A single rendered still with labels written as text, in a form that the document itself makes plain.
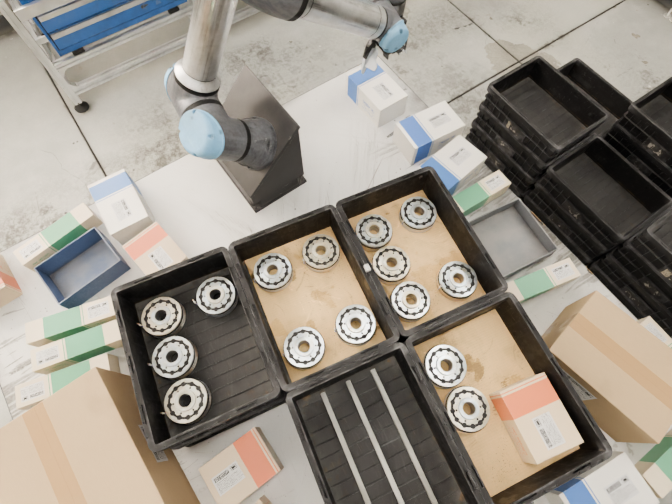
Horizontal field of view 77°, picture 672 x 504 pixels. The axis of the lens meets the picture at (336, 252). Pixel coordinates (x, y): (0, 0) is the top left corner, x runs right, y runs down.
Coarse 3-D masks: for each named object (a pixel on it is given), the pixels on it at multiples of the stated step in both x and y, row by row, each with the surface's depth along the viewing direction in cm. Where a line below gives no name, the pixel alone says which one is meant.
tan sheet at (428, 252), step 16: (416, 192) 125; (384, 208) 123; (400, 208) 123; (352, 224) 121; (400, 224) 121; (400, 240) 119; (416, 240) 119; (432, 240) 119; (448, 240) 119; (368, 256) 117; (416, 256) 117; (432, 256) 117; (448, 256) 117; (416, 272) 115; (432, 272) 115; (384, 288) 114; (432, 288) 114; (480, 288) 114; (432, 304) 112; (448, 304) 112; (400, 320) 110
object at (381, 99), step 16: (352, 80) 147; (368, 80) 147; (384, 80) 147; (352, 96) 154; (368, 96) 145; (384, 96) 145; (400, 96) 145; (368, 112) 150; (384, 112) 145; (400, 112) 151
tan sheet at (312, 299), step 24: (336, 240) 119; (288, 288) 113; (312, 288) 113; (336, 288) 113; (360, 288) 114; (288, 312) 111; (312, 312) 111; (336, 312) 111; (336, 336) 108; (384, 336) 108; (336, 360) 106
